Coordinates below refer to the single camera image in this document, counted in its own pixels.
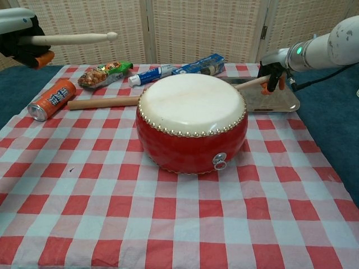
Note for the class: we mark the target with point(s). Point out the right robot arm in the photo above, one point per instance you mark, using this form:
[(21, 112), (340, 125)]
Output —
[(331, 47)]

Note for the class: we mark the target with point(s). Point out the long blue carton box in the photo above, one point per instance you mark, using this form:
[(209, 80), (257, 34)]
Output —
[(199, 65)]

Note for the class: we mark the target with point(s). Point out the wooden drumstick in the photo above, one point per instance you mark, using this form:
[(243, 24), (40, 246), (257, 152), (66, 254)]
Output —
[(249, 83), (75, 38)]

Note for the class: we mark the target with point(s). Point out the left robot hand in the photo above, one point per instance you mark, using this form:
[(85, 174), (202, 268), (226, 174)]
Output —
[(16, 47)]

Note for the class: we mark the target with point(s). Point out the wooden rolling pin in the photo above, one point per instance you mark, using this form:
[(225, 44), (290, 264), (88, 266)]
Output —
[(101, 102)]

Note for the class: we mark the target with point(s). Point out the red white checkered tablecloth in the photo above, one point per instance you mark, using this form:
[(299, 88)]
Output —
[(112, 210)]

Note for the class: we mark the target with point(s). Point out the blue white toothpaste tube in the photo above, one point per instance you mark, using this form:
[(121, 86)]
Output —
[(150, 75)]

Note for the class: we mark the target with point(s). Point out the woven folding screen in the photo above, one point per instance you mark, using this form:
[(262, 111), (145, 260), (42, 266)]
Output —
[(202, 28)]

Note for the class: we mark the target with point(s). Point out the orange drink can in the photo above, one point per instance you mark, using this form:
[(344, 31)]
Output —
[(53, 99)]

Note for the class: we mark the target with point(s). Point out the red Chinese drum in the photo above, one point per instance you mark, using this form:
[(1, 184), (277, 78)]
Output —
[(190, 145)]

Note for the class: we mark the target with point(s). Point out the brass screen hinge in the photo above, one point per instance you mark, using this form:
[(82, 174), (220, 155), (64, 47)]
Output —
[(263, 32)]

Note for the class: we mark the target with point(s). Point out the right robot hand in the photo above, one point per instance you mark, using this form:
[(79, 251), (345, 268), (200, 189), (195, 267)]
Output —
[(276, 60)]

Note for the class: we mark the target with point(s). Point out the rectangular metal tray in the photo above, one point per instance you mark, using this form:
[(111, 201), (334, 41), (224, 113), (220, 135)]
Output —
[(280, 102)]

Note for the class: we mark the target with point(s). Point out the green snack bag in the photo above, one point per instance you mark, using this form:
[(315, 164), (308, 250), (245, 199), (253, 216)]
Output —
[(96, 76)]

